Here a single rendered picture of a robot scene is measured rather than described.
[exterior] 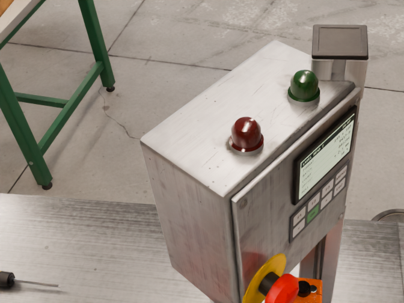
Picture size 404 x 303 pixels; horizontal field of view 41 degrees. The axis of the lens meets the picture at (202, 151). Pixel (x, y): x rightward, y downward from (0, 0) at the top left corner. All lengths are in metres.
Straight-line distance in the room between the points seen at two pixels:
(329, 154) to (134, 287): 0.71
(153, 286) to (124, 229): 0.16
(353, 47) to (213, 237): 0.19
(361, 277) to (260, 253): 0.65
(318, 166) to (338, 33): 0.11
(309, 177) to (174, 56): 2.59
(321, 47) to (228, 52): 2.55
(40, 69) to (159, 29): 0.71
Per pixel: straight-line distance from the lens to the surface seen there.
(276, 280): 0.51
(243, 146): 0.40
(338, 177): 0.52
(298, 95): 0.44
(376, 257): 1.14
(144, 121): 2.65
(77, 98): 2.58
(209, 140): 0.42
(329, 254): 0.67
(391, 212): 1.96
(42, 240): 1.24
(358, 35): 0.48
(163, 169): 0.43
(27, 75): 3.16
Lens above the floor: 1.77
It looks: 46 degrees down
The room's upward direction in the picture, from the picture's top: 8 degrees counter-clockwise
